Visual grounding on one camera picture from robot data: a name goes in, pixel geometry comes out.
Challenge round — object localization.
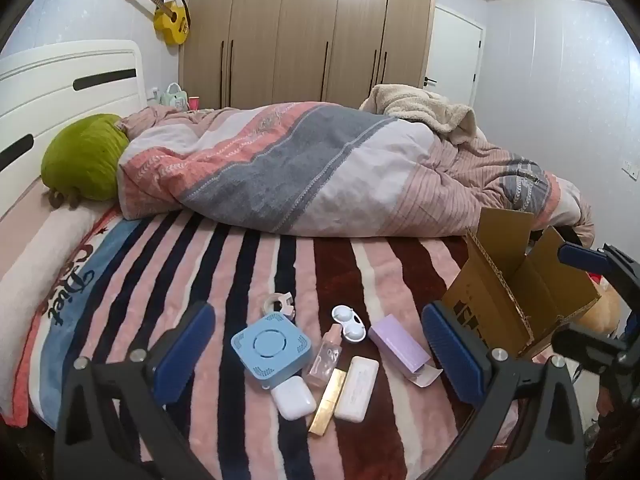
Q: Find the wooden wardrobe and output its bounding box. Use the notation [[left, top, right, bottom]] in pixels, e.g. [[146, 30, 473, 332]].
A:
[[179, 0, 438, 111]]

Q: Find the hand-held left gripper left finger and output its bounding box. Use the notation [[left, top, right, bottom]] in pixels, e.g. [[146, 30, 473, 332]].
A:
[[52, 301, 217, 480]]

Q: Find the white earbuds case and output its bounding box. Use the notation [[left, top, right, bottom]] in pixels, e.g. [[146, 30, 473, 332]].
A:
[[271, 376, 317, 421]]

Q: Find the tan soft object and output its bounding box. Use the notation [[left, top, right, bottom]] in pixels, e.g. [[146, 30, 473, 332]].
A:
[[580, 280, 623, 336]]

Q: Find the pink grey striped quilt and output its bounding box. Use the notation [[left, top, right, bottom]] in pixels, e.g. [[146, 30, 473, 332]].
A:
[[116, 101, 596, 238]]

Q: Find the white bed headboard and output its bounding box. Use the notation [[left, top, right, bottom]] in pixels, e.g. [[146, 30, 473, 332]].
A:
[[0, 40, 148, 221]]

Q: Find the white contact lens case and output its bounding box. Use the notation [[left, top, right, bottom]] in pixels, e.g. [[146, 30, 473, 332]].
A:
[[331, 306, 368, 343]]

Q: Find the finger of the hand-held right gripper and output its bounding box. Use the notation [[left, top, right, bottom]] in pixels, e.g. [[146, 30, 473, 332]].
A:
[[557, 241, 628, 283], [550, 324, 628, 377]]

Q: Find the gold slim box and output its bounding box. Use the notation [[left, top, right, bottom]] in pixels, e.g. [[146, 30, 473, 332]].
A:
[[308, 367, 348, 436]]

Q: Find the white rectangular case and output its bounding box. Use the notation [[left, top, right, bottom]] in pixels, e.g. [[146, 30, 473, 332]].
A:
[[333, 356, 381, 422]]

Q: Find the brown cardboard box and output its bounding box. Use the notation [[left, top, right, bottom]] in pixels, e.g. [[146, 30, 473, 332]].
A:
[[442, 206, 602, 361]]

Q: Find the small clear tape dispenser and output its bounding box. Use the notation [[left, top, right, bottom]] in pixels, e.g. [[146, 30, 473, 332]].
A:
[[262, 291, 296, 317]]

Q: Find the yellow guitar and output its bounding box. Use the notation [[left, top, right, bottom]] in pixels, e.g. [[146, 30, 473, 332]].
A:
[[121, 0, 192, 46]]

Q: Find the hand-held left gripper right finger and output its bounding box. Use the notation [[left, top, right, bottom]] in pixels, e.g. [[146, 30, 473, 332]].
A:
[[421, 301, 586, 480]]

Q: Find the pale green bag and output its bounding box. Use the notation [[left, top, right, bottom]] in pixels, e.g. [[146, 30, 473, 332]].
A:
[[164, 82, 187, 109]]

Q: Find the striped plush blanket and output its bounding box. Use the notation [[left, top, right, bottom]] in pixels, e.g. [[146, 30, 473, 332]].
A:
[[0, 207, 526, 480]]

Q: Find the clear pink small bottle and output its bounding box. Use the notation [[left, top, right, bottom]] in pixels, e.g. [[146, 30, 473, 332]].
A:
[[303, 324, 344, 388]]

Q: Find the blue square perforated device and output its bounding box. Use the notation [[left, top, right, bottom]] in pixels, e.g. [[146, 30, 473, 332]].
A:
[[231, 311, 313, 391]]

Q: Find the beige fleece blanket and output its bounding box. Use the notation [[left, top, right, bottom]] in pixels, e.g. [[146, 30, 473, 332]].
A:
[[359, 84, 483, 146]]

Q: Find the white door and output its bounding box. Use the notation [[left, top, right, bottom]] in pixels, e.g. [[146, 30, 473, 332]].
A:
[[422, 5, 486, 108]]

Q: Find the long white pillow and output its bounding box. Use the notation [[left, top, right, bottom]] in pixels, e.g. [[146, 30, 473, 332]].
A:
[[0, 205, 108, 411]]

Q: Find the green plush pillow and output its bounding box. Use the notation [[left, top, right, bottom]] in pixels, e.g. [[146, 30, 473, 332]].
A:
[[41, 114, 130, 208]]

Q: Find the purple rectangular carton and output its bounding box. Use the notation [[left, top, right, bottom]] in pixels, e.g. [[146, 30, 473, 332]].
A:
[[368, 314, 444, 389]]

